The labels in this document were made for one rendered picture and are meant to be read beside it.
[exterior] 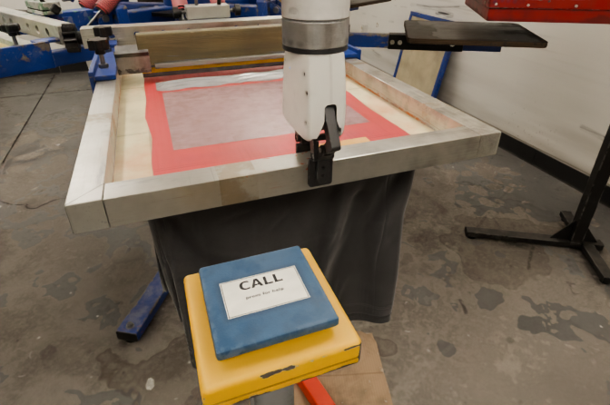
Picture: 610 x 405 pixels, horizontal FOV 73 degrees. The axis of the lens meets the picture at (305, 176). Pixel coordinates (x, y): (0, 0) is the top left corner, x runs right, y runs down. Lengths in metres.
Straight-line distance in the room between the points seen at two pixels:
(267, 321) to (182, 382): 1.20
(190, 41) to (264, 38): 0.18
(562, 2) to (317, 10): 1.22
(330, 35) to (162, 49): 0.63
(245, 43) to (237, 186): 0.60
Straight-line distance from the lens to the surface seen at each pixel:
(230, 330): 0.35
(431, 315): 1.73
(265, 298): 0.37
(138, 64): 1.03
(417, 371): 1.56
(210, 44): 1.04
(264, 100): 0.86
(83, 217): 0.51
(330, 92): 0.46
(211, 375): 0.35
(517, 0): 1.55
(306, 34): 0.46
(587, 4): 1.62
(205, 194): 0.50
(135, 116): 0.83
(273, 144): 0.66
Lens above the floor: 1.23
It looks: 29 degrees down
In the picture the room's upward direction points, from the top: straight up
